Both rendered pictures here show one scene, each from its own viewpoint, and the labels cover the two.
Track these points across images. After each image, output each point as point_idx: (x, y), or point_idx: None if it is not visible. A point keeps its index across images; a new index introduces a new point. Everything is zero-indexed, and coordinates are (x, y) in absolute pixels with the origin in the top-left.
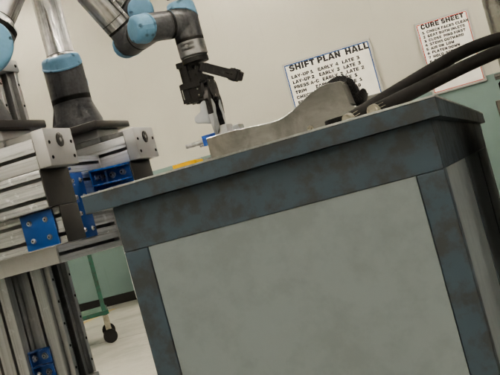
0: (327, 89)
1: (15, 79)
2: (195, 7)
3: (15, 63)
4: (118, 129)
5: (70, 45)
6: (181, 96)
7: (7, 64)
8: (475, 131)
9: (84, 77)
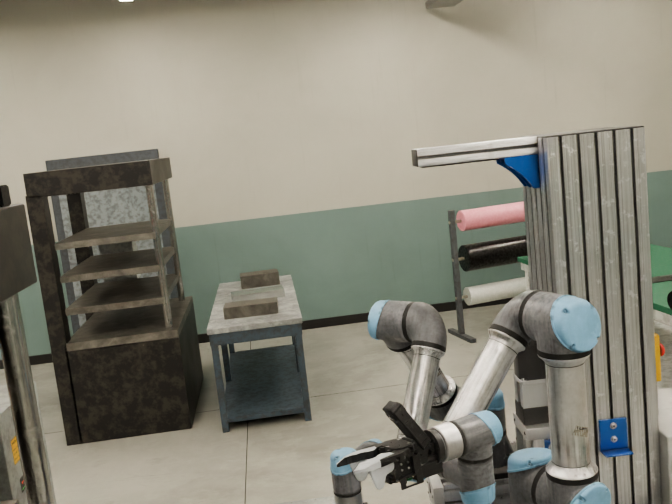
0: None
1: (524, 445)
2: (330, 463)
3: (525, 431)
4: None
5: (551, 454)
6: None
7: (521, 427)
8: None
9: (510, 488)
